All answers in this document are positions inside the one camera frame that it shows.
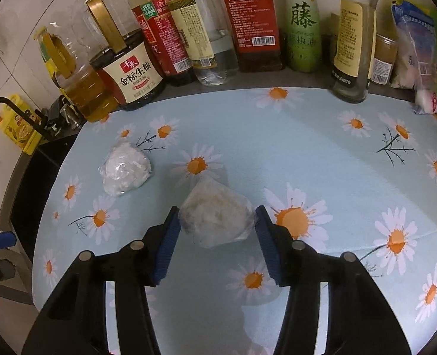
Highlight clear bottle beige label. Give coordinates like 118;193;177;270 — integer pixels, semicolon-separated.
163;0;239;85

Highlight clear cooking oil jug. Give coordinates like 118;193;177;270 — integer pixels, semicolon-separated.
37;7;121;123

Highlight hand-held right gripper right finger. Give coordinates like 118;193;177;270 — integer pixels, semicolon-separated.
254;205;417;355

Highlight white blue plastic packet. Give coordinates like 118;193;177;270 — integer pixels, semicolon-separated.
390;0;437;91

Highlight dark soy sauce jug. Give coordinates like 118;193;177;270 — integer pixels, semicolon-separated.
70;0;167;112

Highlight small white red packet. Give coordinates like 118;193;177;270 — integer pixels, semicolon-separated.
412;89;437;115

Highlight daisy print tablecloth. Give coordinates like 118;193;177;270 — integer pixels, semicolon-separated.
31;87;437;355

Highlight crumpled white plastic bag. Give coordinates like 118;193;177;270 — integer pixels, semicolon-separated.
99;141;153;197

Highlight black sink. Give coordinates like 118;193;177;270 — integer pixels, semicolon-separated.
9;133;80;267

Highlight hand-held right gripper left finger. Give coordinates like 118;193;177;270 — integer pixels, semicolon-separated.
22;206;182;355

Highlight black faucet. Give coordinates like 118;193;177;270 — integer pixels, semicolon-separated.
0;97;80;142

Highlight red label dark bottle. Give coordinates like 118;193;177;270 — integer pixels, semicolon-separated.
127;0;197;86

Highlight red label cooking wine bottle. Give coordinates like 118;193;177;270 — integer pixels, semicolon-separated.
218;0;286;72

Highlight grey tissue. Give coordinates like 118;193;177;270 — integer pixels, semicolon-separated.
178;177;256;249

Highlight small brown jar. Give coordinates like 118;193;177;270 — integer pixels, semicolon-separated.
368;33;398;85

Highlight tall glass bottle beige label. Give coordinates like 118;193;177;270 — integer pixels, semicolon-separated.
329;0;382;104

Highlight yellow packet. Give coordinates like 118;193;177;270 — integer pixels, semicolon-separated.
0;94;43;154

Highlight green pepper oil bottle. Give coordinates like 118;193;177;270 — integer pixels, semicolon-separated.
279;0;322;72

